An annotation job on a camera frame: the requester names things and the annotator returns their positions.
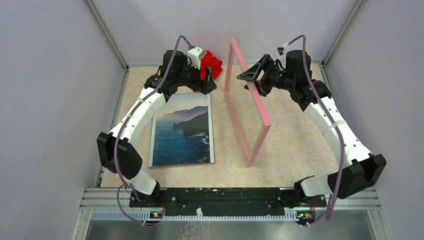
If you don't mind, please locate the crumpled red cloth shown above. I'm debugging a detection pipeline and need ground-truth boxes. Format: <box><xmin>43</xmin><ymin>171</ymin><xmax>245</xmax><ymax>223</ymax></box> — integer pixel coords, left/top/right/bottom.
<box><xmin>201</xmin><ymin>50</ymin><xmax>223</xmax><ymax>82</ymax></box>

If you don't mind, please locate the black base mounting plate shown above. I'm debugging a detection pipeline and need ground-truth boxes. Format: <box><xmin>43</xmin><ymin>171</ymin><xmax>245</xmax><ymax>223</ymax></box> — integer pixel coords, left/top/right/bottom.
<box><xmin>129</xmin><ymin>187</ymin><xmax>327</xmax><ymax>217</ymax></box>

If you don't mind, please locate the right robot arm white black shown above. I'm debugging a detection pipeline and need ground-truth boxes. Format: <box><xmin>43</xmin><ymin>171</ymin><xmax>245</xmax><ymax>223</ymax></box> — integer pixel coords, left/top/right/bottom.
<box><xmin>237</xmin><ymin>50</ymin><xmax>387</xmax><ymax>206</ymax></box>

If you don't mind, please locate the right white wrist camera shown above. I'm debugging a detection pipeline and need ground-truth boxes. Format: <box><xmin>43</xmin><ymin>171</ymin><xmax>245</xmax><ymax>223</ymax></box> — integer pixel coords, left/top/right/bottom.
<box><xmin>275</xmin><ymin>42</ymin><xmax>290</xmax><ymax>58</ymax></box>

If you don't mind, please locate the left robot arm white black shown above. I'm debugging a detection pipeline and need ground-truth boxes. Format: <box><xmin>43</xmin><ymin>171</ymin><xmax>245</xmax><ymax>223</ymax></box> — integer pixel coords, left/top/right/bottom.
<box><xmin>96</xmin><ymin>47</ymin><xmax>223</xmax><ymax>207</ymax></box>

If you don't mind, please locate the pink wooden picture frame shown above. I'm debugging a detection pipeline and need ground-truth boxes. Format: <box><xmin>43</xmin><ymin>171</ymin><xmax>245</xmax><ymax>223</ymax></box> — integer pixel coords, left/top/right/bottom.
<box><xmin>223</xmin><ymin>37</ymin><xmax>272</xmax><ymax>168</ymax></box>

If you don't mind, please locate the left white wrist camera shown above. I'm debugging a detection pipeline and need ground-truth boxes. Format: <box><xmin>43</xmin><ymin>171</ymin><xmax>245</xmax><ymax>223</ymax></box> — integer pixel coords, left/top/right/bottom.
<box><xmin>186</xmin><ymin>46</ymin><xmax>207</xmax><ymax>70</ymax></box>

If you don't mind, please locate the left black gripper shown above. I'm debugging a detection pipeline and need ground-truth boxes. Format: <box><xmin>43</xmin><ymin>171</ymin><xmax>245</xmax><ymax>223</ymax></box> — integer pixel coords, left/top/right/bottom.
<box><xmin>174</xmin><ymin>57</ymin><xmax>217</xmax><ymax>94</ymax></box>

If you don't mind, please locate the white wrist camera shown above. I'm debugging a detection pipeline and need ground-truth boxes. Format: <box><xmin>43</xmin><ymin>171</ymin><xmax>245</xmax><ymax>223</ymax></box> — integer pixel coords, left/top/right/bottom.
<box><xmin>186</xmin><ymin>46</ymin><xmax>207</xmax><ymax>70</ymax></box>
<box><xmin>275</xmin><ymin>42</ymin><xmax>290</xmax><ymax>58</ymax></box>

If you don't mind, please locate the aluminium front rail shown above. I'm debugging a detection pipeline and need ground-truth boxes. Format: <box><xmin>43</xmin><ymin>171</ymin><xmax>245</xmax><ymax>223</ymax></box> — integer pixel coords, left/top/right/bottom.
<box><xmin>79</xmin><ymin>187</ymin><xmax>382</xmax><ymax>222</ymax></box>

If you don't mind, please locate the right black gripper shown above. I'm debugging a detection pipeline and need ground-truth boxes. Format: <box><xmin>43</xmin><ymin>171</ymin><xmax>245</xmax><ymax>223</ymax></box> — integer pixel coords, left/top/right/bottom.
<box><xmin>237</xmin><ymin>54</ymin><xmax>295</xmax><ymax>97</ymax></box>

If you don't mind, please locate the landscape photo print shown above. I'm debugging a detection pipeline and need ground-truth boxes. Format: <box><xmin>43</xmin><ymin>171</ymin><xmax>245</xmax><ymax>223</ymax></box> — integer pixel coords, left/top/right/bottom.
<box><xmin>148</xmin><ymin>92</ymin><xmax>215</xmax><ymax>168</ymax></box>

